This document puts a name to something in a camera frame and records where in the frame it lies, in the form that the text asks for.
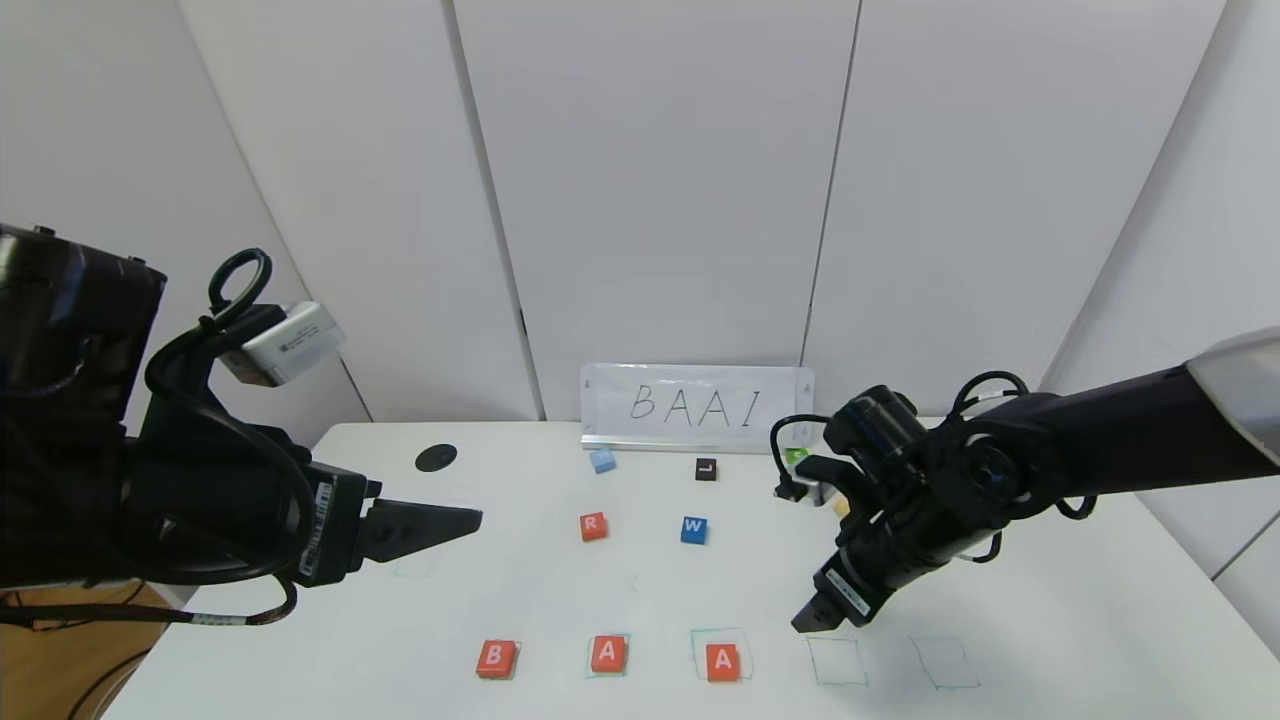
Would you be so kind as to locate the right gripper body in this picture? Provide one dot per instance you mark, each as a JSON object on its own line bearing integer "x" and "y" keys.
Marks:
{"x": 843, "y": 592}

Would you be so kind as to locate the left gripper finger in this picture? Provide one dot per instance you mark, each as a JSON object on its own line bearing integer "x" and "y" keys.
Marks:
{"x": 410, "y": 530}

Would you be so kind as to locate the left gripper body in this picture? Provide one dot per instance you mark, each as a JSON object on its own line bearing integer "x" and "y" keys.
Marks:
{"x": 330, "y": 530}

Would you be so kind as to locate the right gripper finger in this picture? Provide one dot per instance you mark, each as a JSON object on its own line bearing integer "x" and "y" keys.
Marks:
{"x": 815, "y": 620}

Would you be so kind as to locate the orange letter A block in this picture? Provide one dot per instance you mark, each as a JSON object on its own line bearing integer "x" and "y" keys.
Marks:
{"x": 608, "y": 654}
{"x": 723, "y": 662}

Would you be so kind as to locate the orange letter B block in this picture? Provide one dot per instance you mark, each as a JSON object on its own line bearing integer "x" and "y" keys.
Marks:
{"x": 497, "y": 659}

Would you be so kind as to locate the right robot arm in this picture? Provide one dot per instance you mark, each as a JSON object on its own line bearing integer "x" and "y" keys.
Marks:
{"x": 1130, "y": 435}

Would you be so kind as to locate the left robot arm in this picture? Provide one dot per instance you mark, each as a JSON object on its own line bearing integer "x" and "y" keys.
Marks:
{"x": 60, "y": 420}

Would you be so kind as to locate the white BAAI sign board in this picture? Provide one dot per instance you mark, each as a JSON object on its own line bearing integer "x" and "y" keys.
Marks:
{"x": 690, "y": 383}

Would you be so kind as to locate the green letter S block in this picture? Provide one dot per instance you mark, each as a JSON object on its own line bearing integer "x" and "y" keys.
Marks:
{"x": 797, "y": 457}

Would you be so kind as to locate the blue letter W block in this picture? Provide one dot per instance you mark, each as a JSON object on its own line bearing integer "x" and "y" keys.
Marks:
{"x": 694, "y": 530}

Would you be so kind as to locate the orange letter R block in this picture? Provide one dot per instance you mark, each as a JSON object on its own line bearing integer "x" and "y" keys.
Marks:
{"x": 593, "y": 526}

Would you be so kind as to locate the black letter L block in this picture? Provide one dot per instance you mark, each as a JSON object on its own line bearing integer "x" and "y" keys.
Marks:
{"x": 706, "y": 470}

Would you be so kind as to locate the light blue letter block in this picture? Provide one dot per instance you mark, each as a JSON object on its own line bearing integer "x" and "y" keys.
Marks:
{"x": 602, "y": 461}

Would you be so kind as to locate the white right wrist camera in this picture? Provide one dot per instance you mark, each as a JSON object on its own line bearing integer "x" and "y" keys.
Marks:
{"x": 812, "y": 495}

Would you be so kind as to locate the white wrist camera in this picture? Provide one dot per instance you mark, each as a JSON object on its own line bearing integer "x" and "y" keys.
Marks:
{"x": 295, "y": 340}
{"x": 812, "y": 495}

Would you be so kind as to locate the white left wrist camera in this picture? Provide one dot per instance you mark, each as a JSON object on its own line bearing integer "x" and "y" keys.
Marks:
{"x": 295, "y": 340}

